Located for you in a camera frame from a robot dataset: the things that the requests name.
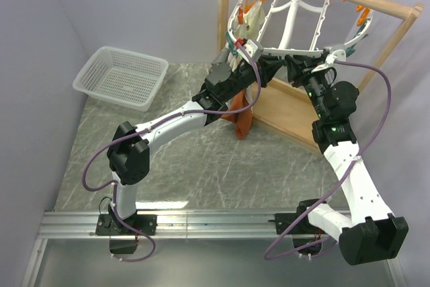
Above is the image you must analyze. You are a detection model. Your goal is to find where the white oval clip hanger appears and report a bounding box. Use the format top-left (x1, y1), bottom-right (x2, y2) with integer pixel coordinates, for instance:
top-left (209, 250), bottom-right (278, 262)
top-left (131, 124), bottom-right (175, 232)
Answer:
top-left (225, 0), bottom-right (374, 56)

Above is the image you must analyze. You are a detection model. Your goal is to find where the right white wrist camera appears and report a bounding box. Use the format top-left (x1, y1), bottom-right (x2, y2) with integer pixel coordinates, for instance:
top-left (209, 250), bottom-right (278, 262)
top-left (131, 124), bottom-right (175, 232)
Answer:
top-left (323, 44), bottom-right (347, 65)

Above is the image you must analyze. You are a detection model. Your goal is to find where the white plastic perforated basket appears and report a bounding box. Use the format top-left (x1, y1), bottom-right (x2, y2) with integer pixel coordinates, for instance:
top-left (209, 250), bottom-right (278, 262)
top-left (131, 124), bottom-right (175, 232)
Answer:
top-left (73, 46), bottom-right (169, 112)

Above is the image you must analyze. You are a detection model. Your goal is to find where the orange underwear with beige waistband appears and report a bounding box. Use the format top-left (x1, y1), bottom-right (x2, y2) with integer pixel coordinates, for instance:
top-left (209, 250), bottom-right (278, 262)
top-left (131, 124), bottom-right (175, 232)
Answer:
top-left (221, 89), bottom-right (253, 139)

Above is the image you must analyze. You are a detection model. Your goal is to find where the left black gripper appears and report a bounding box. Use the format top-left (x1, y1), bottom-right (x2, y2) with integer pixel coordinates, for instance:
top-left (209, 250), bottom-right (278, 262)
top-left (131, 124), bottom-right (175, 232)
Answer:
top-left (222, 56), bottom-right (286, 103)

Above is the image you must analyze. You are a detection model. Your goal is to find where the wooden clothes rack with tray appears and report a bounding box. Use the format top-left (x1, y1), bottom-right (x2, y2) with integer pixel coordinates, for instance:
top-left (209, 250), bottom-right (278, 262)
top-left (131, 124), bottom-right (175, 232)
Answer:
top-left (217, 0), bottom-right (424, 152)

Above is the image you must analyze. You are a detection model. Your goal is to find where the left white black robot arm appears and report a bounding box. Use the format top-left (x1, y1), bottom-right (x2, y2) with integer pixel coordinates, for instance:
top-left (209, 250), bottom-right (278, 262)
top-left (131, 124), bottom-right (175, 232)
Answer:
top-left (107, 55), bottom-right (285, 235)

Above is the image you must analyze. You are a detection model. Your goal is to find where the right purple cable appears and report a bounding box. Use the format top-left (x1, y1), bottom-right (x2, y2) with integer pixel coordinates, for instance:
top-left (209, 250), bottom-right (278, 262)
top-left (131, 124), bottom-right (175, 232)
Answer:
top-left (263, 61), bottom-right (392, 261)

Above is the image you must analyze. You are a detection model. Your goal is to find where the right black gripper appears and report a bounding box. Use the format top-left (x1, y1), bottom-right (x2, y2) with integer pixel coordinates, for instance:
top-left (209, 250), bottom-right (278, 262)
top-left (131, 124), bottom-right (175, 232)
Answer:
top-left (284, 52), bottom-right (331, 120)

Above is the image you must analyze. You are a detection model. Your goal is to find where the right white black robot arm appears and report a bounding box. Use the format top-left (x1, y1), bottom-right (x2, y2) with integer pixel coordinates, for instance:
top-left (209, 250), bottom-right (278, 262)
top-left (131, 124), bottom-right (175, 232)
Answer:
top-left (263, 54), bottom-right (409, 265)

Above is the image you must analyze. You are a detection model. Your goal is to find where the grey underwear with white waistband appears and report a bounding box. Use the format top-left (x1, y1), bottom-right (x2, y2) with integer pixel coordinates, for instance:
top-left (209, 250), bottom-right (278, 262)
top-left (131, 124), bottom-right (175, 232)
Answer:
top-left (211, 47), bottom-right (243, 71)

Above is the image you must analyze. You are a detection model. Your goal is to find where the aluminium mounting rail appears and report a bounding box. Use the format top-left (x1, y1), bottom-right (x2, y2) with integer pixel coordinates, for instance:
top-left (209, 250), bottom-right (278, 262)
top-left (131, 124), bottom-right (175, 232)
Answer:
top-left (37, 209), bottom-right (296, 239)

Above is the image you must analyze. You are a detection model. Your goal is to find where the pale yellow hanging underwear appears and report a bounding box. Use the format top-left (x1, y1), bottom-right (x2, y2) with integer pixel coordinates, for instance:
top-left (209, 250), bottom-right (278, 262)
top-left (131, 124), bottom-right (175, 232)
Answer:
top-left (234, 0), bottom-right (265, 40)

